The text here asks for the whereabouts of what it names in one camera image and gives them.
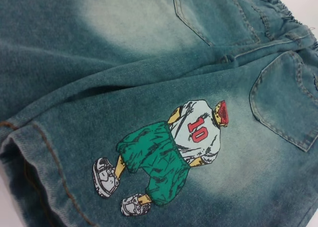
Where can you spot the blue denim shorts with cartoon print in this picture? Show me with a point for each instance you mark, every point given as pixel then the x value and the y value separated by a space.
pixel 149 88

